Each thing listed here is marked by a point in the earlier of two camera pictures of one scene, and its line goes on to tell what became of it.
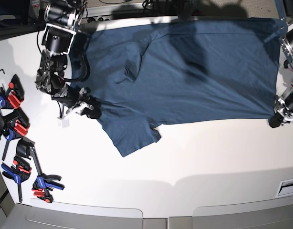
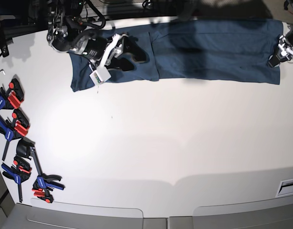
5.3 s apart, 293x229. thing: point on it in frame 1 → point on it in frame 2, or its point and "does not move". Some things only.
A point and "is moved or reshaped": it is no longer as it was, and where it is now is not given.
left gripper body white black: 78,100 → 100,51
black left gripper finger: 95,113 → 130,46
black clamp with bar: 23,147 does not move
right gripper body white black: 288,108 → 288,45
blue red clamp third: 19,172 does not move
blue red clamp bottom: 44,184 does not move
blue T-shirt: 141,75 is moved or reshaped
